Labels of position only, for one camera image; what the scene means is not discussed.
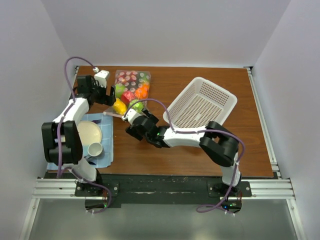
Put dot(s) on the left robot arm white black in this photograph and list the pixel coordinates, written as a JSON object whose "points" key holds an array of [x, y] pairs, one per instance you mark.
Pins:
{"points": [[61, 140]]}

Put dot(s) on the red fake apple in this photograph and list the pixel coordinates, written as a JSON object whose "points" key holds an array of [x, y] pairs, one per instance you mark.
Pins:
{"points": [[127, 96]]}

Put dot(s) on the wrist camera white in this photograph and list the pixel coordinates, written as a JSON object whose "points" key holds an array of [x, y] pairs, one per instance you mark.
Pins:
{"points": [[130, 116], [102, 78]]}

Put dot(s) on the orange fake orange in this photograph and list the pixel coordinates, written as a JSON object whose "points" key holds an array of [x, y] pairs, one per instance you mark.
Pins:
{"points": [[142, 91]]}

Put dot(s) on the beige ceramic plate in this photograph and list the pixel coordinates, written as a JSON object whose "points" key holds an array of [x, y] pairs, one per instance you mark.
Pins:
{"points": [[89, 133]]}

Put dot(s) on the white plastic basket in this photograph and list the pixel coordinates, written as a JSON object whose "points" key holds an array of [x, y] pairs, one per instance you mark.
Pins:
{"points": [[199, 103]]}

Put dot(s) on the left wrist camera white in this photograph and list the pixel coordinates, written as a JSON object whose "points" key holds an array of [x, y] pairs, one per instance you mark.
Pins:
{"points": [[102, 78]]}

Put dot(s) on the yellow fake lemon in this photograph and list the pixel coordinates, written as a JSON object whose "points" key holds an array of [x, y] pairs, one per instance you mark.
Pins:
{"points": [[119, 107]]}

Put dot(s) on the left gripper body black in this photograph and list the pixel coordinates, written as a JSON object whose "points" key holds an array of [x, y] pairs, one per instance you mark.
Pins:
{"points": [[99, 93]]}

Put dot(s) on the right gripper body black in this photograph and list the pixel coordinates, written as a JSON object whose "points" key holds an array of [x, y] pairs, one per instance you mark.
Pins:
{"points": [[132, 130]]}

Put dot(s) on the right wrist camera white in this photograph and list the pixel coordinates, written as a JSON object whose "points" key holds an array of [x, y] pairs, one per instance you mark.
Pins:
{"points": [[130, 116]]}

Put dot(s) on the clear zip top bag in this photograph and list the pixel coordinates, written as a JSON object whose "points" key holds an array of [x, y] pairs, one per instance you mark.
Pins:
{"points": [[131, 88]]}

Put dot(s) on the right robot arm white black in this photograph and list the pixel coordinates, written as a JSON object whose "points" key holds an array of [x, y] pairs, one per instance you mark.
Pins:
{"points": [[220, 145]]}

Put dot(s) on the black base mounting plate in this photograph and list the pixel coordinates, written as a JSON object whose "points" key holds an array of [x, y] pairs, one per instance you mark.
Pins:
{"points": [[159, 189]]}

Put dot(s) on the green fake apple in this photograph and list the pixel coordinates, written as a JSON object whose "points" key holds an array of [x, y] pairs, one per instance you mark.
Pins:
{"points": [[136, 105]]}

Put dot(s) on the white ceramic cup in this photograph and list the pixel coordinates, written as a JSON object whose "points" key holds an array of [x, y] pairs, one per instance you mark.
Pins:
{"points": [[96, 150]]}

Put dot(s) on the blue checkered cloth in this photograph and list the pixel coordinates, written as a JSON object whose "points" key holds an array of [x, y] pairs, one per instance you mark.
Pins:
{"points": [[105, 123]]}

